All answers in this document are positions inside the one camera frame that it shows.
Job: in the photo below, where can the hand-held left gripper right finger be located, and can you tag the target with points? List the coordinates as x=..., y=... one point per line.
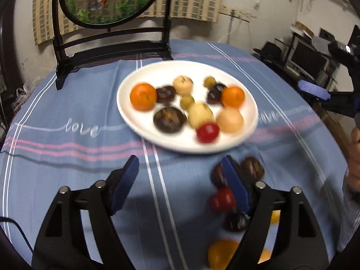
x=237, y=185

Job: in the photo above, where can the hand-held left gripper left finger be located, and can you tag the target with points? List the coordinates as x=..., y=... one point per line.
x=125, y=185

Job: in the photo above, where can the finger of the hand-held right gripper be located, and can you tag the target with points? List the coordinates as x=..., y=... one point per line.
x=313, y=89

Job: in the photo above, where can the red round fruit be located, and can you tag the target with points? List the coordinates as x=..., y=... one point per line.
x=220, y=199
x=207, y=132

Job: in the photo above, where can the pale peach fruit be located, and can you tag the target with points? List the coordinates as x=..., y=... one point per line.
x=230, y=119

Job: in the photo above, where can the orange tangerine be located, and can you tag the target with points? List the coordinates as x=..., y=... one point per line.
x=233, y=97
x=143, y=96

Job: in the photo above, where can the small yellow-green fruit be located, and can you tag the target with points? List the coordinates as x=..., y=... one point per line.
x=209, y=82
x=187, y=101

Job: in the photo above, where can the beige round fruit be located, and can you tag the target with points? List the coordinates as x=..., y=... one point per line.
x=182, y=85
x=200, y=114

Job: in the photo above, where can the white oval plate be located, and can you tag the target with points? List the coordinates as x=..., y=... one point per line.
x=157, y=73

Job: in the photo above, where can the person's right hand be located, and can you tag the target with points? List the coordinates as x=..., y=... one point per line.
x=355, y=152

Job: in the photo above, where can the dark computer monitor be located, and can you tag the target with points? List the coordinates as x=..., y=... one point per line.
x=305, y=57

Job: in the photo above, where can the blue striped tablecloth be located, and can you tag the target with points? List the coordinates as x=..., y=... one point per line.
x=84, y=197

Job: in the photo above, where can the small yellow fruit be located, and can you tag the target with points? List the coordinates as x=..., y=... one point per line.
x=274, y=217
x=264, y=256

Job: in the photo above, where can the orange-yellow fruit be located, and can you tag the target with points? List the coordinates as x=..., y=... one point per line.
x=220, y=254

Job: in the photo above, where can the large dark brown fruit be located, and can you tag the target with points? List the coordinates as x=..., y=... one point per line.
x=170, y=119

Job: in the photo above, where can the round goldfish screen on stand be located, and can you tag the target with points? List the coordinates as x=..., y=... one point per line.
x=112, y=5

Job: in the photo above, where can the woven beige wall mat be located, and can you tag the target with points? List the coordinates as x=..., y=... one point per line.
x=191, y=0

